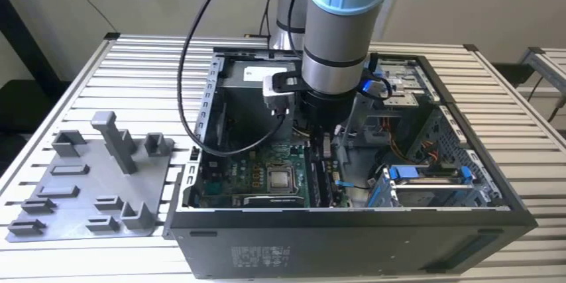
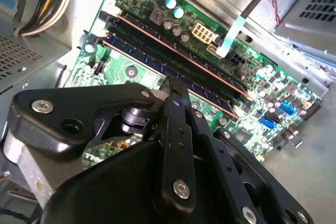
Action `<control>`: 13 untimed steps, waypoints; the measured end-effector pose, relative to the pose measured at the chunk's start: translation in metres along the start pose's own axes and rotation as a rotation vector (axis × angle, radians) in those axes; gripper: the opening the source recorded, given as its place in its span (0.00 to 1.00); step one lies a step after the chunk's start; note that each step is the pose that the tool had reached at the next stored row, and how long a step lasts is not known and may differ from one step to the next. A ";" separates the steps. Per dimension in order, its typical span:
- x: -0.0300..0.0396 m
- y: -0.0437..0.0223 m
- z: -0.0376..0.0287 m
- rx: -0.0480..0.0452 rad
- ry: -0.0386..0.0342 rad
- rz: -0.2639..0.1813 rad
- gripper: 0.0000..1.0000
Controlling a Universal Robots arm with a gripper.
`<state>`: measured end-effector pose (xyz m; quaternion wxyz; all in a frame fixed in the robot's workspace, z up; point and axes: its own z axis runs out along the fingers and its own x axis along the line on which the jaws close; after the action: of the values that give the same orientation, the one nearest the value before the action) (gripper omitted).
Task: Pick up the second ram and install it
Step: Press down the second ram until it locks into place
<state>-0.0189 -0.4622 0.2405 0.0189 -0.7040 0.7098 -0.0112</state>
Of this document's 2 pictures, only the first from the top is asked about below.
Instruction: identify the silver CPU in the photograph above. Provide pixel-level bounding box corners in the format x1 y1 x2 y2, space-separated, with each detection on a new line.
269 170 294 188

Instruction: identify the metal socket cover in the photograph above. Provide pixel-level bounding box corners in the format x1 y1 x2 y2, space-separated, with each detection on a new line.
263 162 298 194

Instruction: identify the grey drive cage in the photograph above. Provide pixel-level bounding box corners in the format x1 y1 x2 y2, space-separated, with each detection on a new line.
344 54 442 146

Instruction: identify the grey power supply unit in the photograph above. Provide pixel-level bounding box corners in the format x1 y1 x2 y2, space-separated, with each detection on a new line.
219 60 306 144

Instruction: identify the green motherboard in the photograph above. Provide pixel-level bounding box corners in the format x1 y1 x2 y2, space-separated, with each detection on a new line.
196 140 350 209

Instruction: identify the hard disk in blue carrier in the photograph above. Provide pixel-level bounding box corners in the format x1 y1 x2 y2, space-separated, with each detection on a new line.
366 163 490 209

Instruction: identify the black graphics card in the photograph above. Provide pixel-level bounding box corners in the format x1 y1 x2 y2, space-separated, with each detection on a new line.
196 192 306 209

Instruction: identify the perforated grey disk bay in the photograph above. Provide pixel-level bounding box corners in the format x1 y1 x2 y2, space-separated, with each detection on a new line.
404 105 503 203

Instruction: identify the black PC case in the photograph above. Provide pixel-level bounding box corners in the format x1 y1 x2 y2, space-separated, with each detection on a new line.
161 46 538 280

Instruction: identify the grey parts rack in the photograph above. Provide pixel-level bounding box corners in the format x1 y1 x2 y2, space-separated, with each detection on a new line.
7 110 177 243

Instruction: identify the aluminium slat side table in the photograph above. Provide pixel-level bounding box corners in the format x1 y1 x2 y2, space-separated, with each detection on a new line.
516 46 566 98

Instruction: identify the black bulky object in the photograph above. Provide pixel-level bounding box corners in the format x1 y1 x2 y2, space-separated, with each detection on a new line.
0 79 67 133

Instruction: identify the black slanted pole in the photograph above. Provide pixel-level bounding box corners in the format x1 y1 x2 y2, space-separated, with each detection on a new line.
0 0 61 82

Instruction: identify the blue SATA wire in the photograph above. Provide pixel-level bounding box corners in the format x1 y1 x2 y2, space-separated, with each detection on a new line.
334 179 378 192

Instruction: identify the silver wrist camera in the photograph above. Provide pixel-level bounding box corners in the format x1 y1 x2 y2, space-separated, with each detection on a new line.
263 72 296 117

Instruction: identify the black cable bundle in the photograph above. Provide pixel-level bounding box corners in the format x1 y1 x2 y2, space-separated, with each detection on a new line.
374 148 399 181

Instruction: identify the orange red wire bundle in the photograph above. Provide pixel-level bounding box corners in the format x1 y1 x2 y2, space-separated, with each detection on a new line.
383 113 439 165

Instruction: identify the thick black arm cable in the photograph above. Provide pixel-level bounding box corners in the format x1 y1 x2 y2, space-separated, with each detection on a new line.
176 0 295 158

